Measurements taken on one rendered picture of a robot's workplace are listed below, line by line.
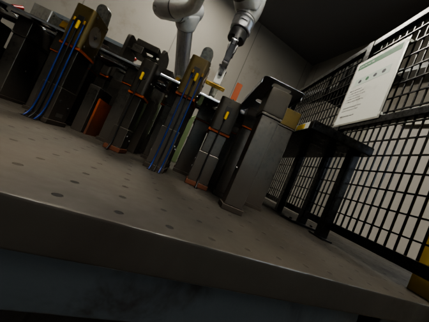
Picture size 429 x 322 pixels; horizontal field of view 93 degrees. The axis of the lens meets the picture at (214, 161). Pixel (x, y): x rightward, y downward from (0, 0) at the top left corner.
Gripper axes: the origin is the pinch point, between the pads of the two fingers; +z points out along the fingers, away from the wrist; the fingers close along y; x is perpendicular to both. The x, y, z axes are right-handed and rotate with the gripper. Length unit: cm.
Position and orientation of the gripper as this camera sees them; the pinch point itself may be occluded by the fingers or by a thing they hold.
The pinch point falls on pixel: (219, 76)
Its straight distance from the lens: 90.4
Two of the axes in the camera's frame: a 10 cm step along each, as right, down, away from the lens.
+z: -4.0, 9.2, -0.3
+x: 9.1, 4.0, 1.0
